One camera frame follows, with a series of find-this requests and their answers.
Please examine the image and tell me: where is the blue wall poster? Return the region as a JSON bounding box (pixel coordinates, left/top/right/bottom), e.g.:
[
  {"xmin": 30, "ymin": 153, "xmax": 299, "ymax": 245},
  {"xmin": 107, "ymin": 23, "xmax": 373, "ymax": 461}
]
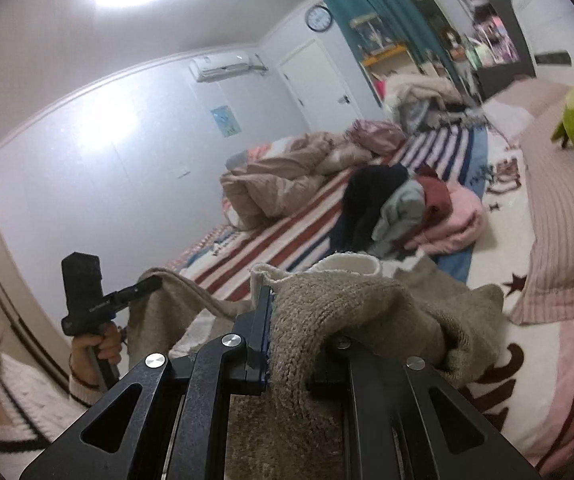
[{"xmin": 211, "ymin": 105, "xmax": 243, "ymax": 138}]

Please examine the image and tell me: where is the pile of light bedding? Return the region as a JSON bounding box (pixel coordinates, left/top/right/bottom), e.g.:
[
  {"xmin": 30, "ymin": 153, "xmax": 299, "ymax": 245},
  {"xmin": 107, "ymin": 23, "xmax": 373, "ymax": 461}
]
[{"xmin": 382, "ymin": 72, "xmax": 468, "ymax": 133}]

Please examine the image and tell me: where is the white wall air conditioner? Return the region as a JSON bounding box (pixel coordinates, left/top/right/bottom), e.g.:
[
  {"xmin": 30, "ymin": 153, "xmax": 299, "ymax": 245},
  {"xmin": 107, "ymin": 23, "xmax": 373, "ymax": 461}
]
[{"xmin": 189, "ymin": 52, "xmax": 269, "ymax": 82}]

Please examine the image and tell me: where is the dark red garment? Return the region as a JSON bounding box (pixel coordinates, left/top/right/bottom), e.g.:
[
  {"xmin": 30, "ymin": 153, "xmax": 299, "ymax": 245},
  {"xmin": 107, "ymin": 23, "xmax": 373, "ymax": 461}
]
[{"xmin": 413, "ymin": 164, "xmax": 454, "ymax": 218}]

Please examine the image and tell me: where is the white printed blanket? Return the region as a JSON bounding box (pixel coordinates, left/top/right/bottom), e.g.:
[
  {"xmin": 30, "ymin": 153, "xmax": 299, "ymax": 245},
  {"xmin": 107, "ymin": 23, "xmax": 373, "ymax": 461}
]
[{"xmin": 167, "ymin": 150, "xmax": 574, "ymax": 476}]

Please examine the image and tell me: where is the person's left hand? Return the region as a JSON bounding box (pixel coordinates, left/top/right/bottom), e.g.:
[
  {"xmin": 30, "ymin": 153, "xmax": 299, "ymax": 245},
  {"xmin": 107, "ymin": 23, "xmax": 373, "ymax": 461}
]
[{"xmin": 68, "ymin": 321, "xmax": 124, "ymax": 387}]

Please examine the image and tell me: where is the person's torso in white sweater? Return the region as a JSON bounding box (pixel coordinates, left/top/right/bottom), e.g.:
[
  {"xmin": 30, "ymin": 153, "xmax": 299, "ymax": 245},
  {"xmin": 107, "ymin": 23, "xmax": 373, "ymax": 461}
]
[{"xmin": 0, "ymin": 230, "xmax": 93, "ymax": 480}]

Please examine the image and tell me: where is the person's left forearm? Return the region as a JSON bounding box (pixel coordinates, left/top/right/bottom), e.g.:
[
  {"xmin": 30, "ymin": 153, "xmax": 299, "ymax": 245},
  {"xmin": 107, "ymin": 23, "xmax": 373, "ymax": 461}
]
[{"xmin": 68, "ymin": 367, "xmax": 102, "ymax": 408}]

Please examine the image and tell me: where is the pink crumpled cloth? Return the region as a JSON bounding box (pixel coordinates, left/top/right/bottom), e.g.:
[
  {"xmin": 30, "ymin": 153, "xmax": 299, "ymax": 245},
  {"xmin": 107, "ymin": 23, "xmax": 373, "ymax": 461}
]
[{"xmin": 345, "ymin": 119, "xmax": 408, "ymax": 157}]

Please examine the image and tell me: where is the round wall clock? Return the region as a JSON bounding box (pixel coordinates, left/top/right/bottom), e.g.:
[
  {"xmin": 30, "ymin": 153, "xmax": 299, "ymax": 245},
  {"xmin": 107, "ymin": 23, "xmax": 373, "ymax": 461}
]
[{"xmin": 305, "ymin": 5, "xmax": 334, "ymax": 33}]

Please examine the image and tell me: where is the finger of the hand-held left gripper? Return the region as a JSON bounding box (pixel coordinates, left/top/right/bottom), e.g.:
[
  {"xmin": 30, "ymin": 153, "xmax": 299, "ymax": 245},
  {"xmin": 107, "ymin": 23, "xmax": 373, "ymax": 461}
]
[{"xmin": 126, "ymin": 278, "xmax": 164, "ymax": 302}]

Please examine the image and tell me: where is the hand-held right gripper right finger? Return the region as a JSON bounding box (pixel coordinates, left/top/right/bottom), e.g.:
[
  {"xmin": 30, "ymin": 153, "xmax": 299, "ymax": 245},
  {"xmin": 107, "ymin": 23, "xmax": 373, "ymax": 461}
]
[{"xmin": 307, "ymin": 332, "xmax": 542, "ymax": 480}]

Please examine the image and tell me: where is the beige knitted sweater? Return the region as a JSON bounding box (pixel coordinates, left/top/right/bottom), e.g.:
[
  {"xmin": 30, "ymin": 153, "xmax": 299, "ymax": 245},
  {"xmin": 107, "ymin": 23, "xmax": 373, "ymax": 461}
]
[{"xmin": 128, "ymin": 253, "xmax": 504, "ymax": 480}]

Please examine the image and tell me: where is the pink striped pillow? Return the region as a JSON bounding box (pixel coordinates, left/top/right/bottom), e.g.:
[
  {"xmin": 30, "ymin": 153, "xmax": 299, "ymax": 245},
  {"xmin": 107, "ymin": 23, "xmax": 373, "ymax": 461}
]
[{"xmin": 509, "ymin": 97, "xmax": 574, "ymax": 325}]

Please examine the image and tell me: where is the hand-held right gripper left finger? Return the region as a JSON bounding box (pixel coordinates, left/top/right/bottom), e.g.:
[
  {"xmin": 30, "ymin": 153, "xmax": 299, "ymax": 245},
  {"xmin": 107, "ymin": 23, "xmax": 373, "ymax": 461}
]
[{"xmin": 19, "ymin": 286, "xmax": 274, "ymax": 480}]

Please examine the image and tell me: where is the striped bed blanket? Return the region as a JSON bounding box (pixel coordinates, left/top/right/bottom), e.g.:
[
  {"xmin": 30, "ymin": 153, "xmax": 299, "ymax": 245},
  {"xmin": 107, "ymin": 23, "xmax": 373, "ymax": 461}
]
[{"xmin": 164, "ymin": 122, "xmax": 490, "ymax": 306}]

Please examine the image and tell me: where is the pink padded jacket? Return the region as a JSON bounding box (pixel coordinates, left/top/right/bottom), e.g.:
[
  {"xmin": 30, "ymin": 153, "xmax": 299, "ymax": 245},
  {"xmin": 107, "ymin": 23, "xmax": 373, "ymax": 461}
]
[{"xmin": 407, "ymin": 182, "xmax": 486, "ymax": 256}]

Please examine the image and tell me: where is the beige crumpled duvet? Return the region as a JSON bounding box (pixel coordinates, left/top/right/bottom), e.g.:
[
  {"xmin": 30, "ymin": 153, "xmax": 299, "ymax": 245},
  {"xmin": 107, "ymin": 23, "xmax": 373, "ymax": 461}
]
[{"xmin": 219, "ymin": 131, "xmax": 368, "ymax": 231}]

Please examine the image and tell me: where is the black garment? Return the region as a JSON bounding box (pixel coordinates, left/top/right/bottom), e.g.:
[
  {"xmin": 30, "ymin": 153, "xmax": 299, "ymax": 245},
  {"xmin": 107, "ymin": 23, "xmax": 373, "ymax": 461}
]
[{"xmin": 334, "ymin": 163, "xmax": 410, "ymax": 255}]

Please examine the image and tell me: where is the teal curtain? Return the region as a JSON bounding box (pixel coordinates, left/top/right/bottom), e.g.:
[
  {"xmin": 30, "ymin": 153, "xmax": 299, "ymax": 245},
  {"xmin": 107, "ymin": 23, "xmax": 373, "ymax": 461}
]
[{"xmin": 322, "ymin": 0, "xmax": 460, "ymax": 111}]

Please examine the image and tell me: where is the white door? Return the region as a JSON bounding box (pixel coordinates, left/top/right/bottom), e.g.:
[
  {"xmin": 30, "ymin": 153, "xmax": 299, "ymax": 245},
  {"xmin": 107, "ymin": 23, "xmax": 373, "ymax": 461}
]
[{"xmin": 277, "ymin": 40, "xmax": 363, "ymax": 133}]

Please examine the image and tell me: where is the grey-blue garment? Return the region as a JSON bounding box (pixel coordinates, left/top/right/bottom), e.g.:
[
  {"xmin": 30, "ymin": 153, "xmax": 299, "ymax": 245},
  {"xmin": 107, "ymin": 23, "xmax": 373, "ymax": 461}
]
[{"xmin": 371, "ymin": 180, "xmax": 427, "ymax": 256}]

